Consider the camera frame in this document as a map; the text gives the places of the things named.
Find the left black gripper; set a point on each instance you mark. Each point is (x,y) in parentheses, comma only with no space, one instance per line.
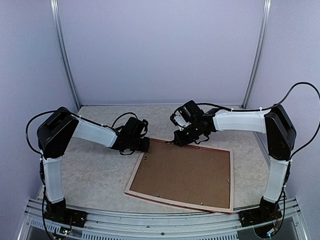
(145,147)

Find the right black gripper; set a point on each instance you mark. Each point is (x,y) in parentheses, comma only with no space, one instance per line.
(181,141)

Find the red wooden picture frame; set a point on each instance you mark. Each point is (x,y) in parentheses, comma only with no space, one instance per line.
(230,180)

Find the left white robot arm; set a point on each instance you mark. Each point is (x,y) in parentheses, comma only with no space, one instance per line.
(55,133)

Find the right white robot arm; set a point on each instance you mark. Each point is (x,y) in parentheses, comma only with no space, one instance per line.
(273,121)

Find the brown frame backing board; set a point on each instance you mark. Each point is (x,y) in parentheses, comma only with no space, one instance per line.
(182,175)

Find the aluminium front rail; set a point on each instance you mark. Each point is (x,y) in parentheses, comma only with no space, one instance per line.
(116,225)

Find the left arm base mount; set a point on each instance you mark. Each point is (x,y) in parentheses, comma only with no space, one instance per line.
(58,212)

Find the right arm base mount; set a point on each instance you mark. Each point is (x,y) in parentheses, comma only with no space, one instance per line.
(267,211)

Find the aluminium corner post right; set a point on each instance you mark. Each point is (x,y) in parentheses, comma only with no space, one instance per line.
(258,52)

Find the aluminium corner post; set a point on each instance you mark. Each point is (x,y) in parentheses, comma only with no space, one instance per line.
(54,6)
(258,52)

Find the aluminium corner post left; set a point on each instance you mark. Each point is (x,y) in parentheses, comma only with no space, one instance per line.
(54,6)

